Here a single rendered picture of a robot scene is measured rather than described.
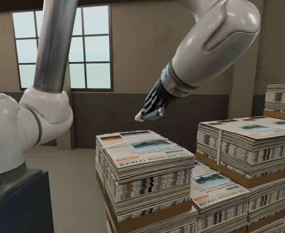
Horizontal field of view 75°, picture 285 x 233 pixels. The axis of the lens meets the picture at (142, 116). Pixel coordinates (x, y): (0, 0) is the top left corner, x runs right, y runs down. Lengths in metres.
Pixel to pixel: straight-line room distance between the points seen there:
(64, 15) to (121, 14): 2.88
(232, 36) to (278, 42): 3.28
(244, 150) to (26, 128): 0.88
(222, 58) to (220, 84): 2.98
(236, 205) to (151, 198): 0.44
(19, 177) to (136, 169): 0.35
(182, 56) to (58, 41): 0.46
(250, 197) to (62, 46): 1.00
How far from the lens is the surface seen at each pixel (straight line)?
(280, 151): 1.13
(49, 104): 0.73
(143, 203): 0.67
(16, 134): 0.66
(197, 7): 0.53
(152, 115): 0.52
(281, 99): 1.54
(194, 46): 0.37
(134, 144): 0.77
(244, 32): 0.35
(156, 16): 3.45
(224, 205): 0.93
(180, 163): 0.67
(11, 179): 0.68
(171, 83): 0.43
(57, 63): 0.73
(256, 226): 1.17
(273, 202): 1.21
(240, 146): 0.99
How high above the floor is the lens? 1.31
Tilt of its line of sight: 11 degrees down
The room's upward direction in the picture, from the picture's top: straight up
